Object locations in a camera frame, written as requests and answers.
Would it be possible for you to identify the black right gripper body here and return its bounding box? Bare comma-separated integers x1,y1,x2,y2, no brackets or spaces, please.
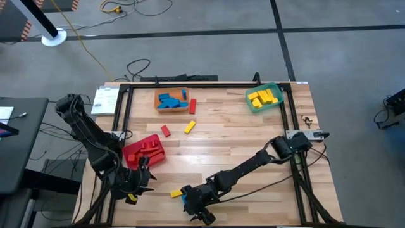
180,183,220,226

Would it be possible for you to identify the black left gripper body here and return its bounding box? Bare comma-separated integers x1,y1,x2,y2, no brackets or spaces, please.
109,156,151,205

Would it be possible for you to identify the red plastic bin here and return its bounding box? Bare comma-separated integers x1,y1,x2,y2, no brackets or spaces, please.
122,134,166,170

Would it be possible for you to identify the orange translucent plastic bin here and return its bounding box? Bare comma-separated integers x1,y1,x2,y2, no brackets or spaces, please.
154,87,190,113

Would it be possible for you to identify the white booklet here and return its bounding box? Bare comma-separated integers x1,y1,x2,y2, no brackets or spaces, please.
90,87,120,115

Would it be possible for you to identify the black power strip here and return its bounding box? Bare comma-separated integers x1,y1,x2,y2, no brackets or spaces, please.
140,74,218,82

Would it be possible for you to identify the teal translucent plastic bin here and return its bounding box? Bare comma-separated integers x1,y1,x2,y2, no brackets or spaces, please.
245,82,285,114

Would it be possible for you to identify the black desk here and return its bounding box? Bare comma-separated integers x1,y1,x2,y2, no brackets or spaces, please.
0,97,50,194

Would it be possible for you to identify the dark tablet screen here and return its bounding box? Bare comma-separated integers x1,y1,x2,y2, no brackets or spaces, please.
0,122,19,139

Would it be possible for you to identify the white paper sheet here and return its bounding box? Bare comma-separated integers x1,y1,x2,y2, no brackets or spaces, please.
0,106,15,126

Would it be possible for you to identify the hazard-striped dark platform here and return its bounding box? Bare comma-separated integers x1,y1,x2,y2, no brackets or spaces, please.
40,0,80,13
0,0,45,42

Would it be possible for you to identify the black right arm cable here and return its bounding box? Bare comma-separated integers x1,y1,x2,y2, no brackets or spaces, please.
216,144,332,205

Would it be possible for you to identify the black aluminium table frame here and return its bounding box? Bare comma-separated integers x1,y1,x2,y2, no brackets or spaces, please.
74,80,346,228

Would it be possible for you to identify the black looped floor cable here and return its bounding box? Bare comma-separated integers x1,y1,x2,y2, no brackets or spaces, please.
113,58,151,82

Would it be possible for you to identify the grey connector cable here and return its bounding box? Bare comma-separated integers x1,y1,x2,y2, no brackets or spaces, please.
0,112,28,123

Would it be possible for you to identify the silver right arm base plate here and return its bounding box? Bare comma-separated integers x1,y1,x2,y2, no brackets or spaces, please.
286,129,330,141

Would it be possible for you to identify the long yellow cable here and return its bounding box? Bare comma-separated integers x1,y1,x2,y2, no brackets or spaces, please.
49,0,114,82

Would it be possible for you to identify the grey floor cable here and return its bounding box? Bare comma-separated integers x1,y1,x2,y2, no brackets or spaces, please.
61,0,174,32

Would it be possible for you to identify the yellow extension cord plug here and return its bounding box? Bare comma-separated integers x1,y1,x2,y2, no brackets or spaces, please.
99,0,123,14

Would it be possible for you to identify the black equipment with cables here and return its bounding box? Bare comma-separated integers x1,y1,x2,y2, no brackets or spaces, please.
375,88,405,130

